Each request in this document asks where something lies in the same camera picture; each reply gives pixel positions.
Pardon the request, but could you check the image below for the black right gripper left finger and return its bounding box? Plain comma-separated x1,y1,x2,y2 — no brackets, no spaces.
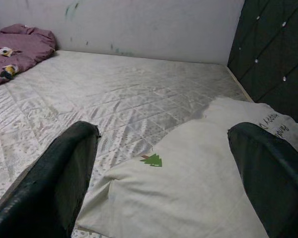
0,120,99,238

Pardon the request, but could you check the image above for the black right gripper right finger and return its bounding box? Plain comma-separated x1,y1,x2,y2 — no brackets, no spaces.
227,122,298,238

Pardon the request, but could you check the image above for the white tree print pillow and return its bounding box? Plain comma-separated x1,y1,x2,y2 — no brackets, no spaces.
76,97,298,238

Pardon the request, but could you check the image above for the purple duck print blanket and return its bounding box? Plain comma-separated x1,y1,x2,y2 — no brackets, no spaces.
0,23,57,91

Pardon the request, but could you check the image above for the white quilted mattress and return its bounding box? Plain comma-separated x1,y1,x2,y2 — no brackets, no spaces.
0,49,254,238

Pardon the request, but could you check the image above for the dark tufted headboard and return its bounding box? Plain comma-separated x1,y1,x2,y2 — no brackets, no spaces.
227,0,298,124

